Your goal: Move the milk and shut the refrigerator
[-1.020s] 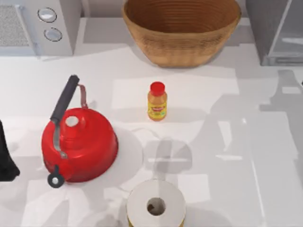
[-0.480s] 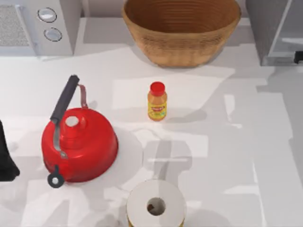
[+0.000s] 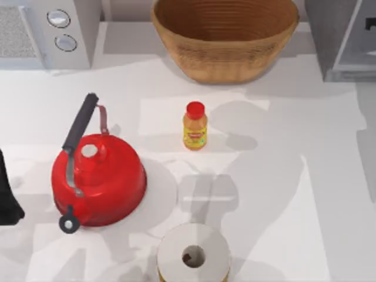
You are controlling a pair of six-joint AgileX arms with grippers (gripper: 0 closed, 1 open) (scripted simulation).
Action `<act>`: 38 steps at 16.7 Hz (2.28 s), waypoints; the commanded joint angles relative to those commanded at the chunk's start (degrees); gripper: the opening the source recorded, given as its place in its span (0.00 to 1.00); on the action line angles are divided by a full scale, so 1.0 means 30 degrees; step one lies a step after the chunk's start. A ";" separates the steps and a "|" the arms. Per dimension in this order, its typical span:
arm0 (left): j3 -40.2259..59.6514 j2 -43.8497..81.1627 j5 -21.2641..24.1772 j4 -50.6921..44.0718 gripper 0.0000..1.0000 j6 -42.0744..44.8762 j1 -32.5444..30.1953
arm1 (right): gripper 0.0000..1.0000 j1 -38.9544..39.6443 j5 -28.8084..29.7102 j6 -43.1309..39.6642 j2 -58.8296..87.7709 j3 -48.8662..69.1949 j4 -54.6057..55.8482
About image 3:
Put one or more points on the yellow bottle with red cap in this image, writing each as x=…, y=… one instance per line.
x=195, y=130

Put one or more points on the woven brown basket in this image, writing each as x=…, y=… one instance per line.
x=224, y=55

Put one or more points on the white paper roll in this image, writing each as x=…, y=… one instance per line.
x=193, y=255

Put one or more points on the pale microwave oven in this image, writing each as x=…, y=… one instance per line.
x=79, y=44

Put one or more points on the round microwave knob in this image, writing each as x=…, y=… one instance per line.
x=58, y=17
x=65, y=42

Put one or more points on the grey cabinet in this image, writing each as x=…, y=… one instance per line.
x=332, y=38

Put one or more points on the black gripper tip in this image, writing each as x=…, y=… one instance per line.
x=7, y=196

